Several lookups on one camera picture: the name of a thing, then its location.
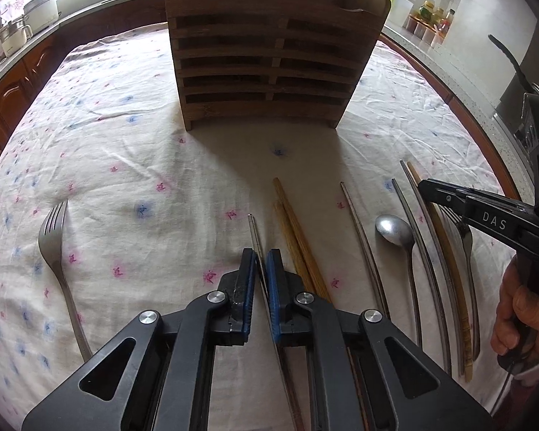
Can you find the metal chopstick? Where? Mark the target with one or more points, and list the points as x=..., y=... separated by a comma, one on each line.
x=424, y=251
x=409, y=175
x=253, y=233
x=362, y=238

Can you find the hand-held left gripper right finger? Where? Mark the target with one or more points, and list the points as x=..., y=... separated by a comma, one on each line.
x=273, y=292

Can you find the small white electric pot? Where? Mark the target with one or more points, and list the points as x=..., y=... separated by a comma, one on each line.
x=15, y=38

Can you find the yellow lid bottle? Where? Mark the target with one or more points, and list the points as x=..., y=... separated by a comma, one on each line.
x=426, y=9

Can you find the floral white tablecloth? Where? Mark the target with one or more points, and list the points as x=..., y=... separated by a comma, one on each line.
x=139, y=143

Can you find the spice jar set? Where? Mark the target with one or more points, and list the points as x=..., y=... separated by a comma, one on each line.
x=424, y=31

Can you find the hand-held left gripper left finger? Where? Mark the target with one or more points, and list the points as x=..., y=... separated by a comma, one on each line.
x=250, y=278

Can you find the metal spoon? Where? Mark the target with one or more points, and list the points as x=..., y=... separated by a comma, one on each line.
x=393, y=230

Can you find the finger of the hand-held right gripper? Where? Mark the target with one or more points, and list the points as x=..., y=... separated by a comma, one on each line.
x=489, y=222

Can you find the metal fork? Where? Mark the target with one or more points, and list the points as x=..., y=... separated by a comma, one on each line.
x=54, y=242
x=467, y=242

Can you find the light wooden chopstick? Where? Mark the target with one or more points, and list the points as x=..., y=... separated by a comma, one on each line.
x=466, y=345

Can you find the white steamer pot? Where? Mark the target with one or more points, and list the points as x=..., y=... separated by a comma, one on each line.
x=42, y=13

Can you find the brown wooden chopstick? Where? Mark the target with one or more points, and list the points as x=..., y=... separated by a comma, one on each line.
x=292, y=242
x=289, y=206

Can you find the wooden utensil holder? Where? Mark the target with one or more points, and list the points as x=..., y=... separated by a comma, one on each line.
x=251, y=54

